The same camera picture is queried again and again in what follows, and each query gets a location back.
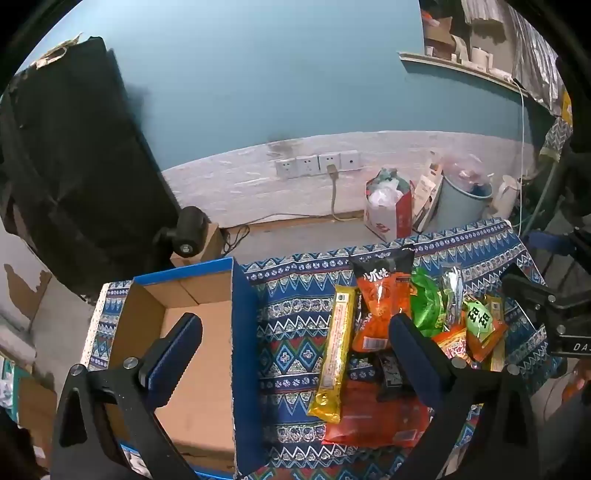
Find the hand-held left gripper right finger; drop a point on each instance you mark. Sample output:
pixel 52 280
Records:
pixel 411 350

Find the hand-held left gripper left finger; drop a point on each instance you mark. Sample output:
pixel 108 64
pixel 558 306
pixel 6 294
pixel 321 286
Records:
pixel 178 350

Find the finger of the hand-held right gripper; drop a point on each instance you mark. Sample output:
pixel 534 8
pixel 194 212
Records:
pixel 526 290
pixel 549 242

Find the black snack packet white print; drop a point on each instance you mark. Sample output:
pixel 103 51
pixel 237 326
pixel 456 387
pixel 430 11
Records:
pixel 390 376

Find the blue-edged cardboard box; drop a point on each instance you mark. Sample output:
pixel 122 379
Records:
pixel 207 369

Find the orange and black snack packet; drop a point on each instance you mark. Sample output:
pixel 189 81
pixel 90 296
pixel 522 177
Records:
pixel 381 304

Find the long yellow snack packet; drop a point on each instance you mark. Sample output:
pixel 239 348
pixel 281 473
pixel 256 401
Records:
pixel 339 350

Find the person's right hand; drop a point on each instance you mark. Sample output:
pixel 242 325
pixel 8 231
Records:
pixel 575 383

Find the orange snack packet green label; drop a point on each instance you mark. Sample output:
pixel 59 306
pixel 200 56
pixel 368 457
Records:
pixel 480 323

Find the white kettle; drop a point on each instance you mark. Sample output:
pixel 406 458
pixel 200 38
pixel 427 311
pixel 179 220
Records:
pixel 503 196

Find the silver snack packet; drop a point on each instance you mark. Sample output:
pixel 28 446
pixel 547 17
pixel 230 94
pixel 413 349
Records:
pixel 452 295

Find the flat red snack packet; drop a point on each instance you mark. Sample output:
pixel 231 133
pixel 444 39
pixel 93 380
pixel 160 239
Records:
pixel 369 415

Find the pale blue trash bin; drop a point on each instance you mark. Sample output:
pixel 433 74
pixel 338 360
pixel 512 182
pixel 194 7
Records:
pixel 455 207

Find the small brown cardboard box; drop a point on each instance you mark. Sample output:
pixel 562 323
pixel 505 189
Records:
pixel 212 240

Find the blue patterned tablecloth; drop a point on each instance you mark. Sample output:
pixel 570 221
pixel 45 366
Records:
pixel 295 323

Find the black round device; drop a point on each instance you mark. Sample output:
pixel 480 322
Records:
pixel 187 228

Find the white and brown paper bag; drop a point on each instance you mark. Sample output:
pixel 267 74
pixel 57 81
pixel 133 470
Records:
pixel 425 189

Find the red and white bag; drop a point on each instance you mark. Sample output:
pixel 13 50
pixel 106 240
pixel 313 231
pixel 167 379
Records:
pixel 385 217

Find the flat brown cardboard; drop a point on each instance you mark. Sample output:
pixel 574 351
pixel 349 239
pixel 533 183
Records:
pixel 37 410

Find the silver foil sheet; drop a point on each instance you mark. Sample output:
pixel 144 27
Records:
pixel 531 55

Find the large dark cloth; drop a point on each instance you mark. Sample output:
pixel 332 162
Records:
pixel 83 161

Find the white wall shelf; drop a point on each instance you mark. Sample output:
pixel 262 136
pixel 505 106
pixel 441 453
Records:
pixel 461 68

